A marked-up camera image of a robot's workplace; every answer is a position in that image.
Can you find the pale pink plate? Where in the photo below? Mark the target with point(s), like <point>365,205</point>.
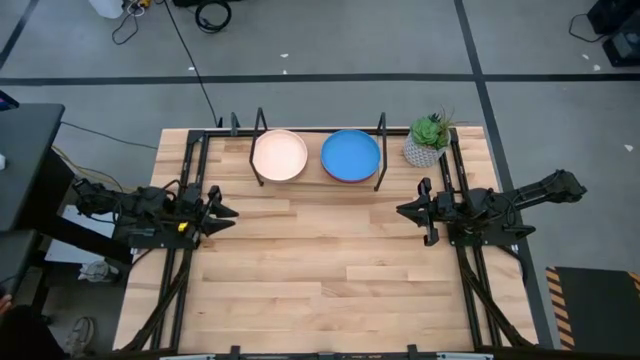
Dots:
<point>280,155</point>

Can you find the black frame wooden shelf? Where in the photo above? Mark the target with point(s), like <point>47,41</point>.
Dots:
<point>314,170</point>

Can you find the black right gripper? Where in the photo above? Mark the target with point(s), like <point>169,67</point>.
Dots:
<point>442,207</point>

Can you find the white triangle-pattern plant pot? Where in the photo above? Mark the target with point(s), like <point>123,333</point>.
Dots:
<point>420,156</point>

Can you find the black desk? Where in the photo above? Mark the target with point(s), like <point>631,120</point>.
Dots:
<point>27,160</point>

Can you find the black hazard-striped floor mat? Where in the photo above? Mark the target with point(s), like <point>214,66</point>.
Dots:
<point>595,310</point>

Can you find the blue plate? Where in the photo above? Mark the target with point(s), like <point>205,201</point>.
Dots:
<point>350,154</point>

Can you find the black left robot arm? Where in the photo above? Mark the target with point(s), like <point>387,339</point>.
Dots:
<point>145,200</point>

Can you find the grey shoe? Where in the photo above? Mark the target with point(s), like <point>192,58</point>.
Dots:
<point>80,337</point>

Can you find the crumpled white cloth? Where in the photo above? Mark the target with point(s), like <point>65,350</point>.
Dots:
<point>97,271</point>

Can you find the person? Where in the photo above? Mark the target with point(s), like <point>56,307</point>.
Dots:
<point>25,335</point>

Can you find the black metal table frame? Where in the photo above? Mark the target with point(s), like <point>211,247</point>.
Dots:
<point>315,132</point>

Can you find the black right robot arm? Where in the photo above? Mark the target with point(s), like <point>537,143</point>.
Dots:
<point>540,189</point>

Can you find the black equipment case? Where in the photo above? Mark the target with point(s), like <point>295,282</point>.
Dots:
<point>620,30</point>

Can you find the green succulent plant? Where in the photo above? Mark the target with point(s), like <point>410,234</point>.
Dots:
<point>427,131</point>

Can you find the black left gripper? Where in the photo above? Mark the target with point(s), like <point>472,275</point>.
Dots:
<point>190,210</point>

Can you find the white bucket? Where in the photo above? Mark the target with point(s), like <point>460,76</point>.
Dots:
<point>106,7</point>

